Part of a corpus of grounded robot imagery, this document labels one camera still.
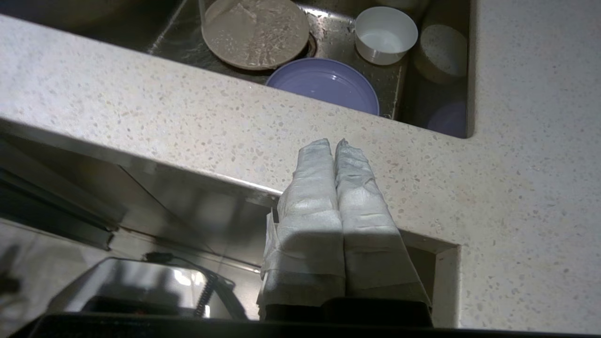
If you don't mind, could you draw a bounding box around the grey metal cabinet front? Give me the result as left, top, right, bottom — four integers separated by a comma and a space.
0, 117, 285, 268

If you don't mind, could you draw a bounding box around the lilac round plate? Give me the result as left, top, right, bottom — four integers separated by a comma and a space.
265, 57, 380, 117

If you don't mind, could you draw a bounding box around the black coiled cable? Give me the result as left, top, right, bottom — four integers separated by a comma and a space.
142, 251, 236, 320

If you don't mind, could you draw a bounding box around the white-padded right gripper left finger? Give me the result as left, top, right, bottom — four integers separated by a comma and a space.
260, 138, 347, 309

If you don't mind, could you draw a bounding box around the small white bowl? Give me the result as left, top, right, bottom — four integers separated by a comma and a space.
354, 6, 419, 66

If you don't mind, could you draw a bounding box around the beige round plate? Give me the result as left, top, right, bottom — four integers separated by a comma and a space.
200, 0, 311, 71

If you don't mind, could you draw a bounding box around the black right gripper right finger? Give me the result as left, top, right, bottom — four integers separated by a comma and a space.
334, 138, 431, 303

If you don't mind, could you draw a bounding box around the stainless steel sink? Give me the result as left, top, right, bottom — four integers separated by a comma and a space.
0, 0, 471, 139

